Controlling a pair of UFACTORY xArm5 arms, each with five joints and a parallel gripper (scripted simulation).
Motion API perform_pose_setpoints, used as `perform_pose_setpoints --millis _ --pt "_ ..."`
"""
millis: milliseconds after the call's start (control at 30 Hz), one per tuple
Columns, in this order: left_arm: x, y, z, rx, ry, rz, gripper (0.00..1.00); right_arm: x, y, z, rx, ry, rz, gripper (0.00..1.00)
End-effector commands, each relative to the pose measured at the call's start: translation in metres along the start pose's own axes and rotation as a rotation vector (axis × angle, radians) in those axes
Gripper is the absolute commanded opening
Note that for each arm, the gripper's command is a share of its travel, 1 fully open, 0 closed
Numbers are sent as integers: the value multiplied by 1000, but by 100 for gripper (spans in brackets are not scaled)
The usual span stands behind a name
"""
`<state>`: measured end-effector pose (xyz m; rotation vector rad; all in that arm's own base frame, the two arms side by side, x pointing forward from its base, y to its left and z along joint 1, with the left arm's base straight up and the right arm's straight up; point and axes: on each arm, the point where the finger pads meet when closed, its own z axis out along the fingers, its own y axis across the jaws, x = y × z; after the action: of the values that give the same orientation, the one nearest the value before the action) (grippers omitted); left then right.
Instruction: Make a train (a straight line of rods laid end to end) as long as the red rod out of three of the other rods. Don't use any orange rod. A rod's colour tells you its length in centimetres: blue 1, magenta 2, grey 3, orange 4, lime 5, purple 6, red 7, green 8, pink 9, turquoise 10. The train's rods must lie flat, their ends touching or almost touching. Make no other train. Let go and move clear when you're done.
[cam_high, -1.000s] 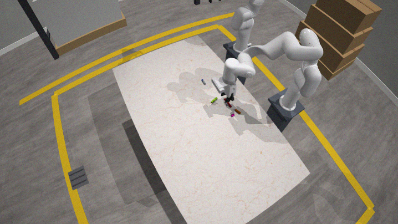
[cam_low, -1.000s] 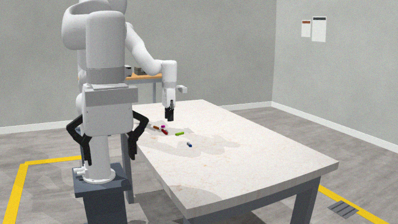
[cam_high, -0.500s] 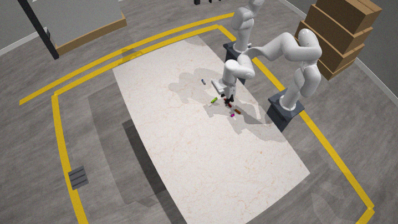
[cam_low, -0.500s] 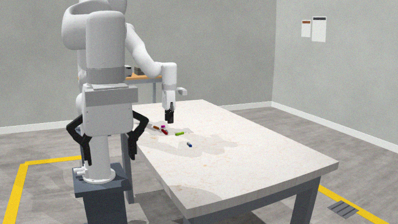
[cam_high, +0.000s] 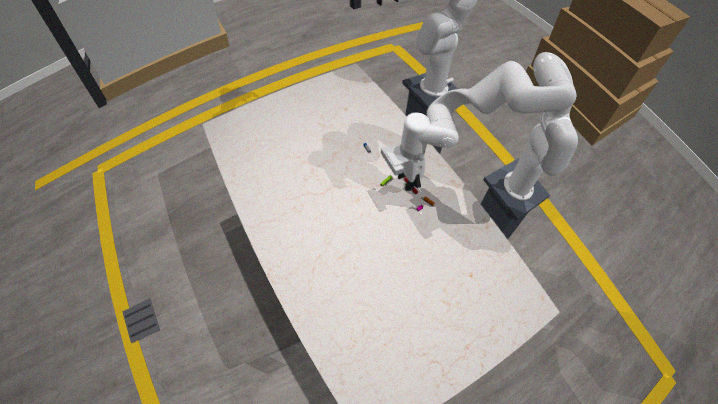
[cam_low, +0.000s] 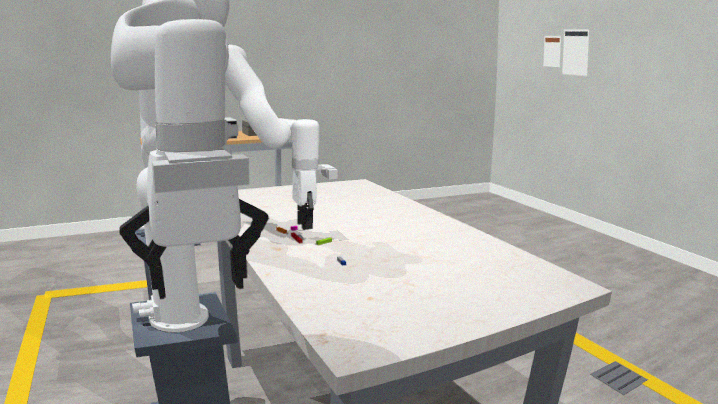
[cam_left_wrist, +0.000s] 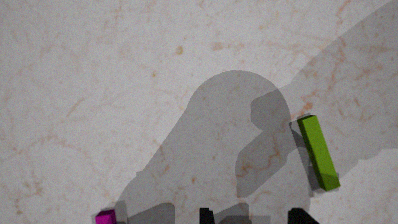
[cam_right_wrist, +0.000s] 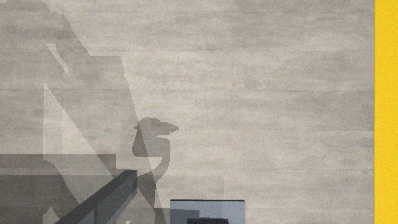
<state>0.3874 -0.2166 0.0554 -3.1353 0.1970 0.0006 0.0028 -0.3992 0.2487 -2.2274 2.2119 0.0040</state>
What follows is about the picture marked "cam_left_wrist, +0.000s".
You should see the magenta rectangular block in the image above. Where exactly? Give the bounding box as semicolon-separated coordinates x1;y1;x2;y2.
95;209;117;224

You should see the lime green rod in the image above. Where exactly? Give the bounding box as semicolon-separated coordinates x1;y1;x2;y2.
297;115;341;191

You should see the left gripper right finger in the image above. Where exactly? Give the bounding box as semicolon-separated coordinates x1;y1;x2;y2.
288;208;319;224

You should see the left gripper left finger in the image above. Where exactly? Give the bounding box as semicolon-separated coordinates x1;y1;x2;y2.
199;208;215;224

